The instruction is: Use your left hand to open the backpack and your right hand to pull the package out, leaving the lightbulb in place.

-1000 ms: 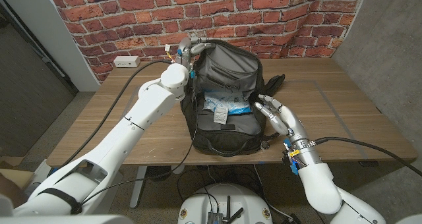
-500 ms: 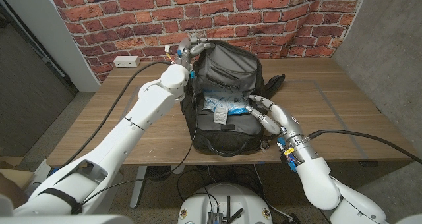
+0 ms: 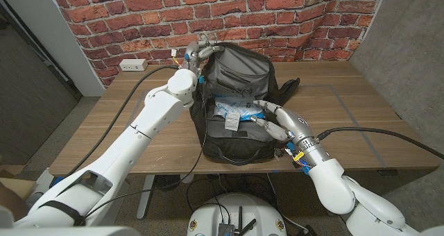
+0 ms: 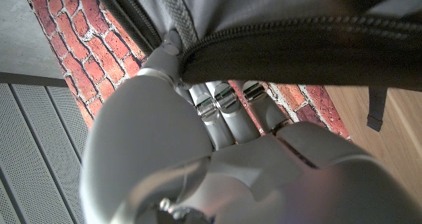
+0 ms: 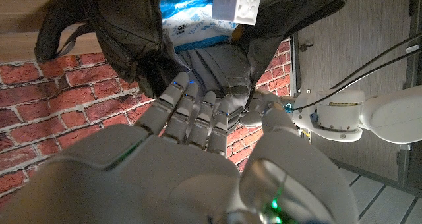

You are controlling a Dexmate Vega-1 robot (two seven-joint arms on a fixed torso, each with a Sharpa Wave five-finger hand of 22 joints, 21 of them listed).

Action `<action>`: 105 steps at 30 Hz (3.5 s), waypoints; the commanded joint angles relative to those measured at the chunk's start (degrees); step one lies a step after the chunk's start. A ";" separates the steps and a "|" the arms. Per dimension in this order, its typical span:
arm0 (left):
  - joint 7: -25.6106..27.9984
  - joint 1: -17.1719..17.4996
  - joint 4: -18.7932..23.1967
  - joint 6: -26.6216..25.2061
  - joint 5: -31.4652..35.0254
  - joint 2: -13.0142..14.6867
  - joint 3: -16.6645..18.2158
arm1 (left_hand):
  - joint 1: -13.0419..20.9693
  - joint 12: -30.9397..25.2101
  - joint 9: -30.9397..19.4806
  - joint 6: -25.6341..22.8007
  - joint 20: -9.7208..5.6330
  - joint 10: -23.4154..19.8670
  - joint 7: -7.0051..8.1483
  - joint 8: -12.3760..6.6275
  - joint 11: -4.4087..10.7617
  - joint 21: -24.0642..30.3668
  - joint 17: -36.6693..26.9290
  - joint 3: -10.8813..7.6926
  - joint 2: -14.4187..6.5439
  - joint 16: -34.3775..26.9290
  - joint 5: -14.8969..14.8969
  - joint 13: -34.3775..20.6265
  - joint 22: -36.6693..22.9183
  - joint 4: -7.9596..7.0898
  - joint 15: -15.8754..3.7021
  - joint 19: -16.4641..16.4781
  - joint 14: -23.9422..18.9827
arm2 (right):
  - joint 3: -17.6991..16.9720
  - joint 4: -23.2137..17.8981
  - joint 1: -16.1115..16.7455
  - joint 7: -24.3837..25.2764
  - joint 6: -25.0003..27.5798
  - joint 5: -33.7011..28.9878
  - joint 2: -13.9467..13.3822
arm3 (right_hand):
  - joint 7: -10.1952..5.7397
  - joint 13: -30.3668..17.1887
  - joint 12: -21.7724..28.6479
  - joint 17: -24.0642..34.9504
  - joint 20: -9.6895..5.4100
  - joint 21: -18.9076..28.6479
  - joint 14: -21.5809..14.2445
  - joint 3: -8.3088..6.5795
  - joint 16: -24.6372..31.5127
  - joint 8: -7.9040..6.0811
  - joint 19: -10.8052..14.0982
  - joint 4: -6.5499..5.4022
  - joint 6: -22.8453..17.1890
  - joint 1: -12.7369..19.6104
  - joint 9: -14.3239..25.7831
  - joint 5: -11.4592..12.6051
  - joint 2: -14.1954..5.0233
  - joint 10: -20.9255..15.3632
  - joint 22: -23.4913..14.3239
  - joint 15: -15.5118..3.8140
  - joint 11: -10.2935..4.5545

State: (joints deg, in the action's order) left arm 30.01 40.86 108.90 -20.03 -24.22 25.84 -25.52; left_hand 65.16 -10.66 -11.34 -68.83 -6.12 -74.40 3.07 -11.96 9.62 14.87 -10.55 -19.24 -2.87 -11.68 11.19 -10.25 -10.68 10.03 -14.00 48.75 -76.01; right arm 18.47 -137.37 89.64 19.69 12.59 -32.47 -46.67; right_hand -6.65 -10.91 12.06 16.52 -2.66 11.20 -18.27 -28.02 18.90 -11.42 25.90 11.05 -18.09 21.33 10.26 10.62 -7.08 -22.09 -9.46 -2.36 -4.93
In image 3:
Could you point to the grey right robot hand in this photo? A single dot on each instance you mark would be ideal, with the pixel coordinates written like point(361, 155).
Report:
point(293, 123)

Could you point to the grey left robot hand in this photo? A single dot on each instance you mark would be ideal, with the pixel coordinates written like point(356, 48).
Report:
point(194, 53)

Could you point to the black backpack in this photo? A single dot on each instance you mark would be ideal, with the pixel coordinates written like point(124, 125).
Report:
point(239, 145)

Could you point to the blue white baby wipes package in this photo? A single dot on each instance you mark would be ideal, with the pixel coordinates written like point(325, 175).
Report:
point(236, 107)

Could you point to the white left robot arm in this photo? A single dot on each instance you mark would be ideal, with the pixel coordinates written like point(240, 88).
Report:
point(138, 135)

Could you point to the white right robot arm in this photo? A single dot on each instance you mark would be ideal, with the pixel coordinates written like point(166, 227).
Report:
point(333, 187)

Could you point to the white power outlet box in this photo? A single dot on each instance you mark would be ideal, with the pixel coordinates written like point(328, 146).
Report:
point(133, 65)

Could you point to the red brick printed backdrop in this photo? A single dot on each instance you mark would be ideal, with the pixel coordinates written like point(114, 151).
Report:
point(277, 21)

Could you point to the black antenna device on torso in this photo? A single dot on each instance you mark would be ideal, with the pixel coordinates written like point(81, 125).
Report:
point(227, 229)

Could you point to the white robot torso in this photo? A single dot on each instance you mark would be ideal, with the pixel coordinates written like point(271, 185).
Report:
point(208, 217)

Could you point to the white table leg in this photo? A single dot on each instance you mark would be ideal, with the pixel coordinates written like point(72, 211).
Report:
point(145, 198)

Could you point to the blue item on floor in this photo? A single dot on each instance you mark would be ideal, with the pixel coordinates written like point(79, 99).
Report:
point(57, 182)

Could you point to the cardboard box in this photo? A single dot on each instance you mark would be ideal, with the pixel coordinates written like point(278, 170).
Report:
point(17, 185)

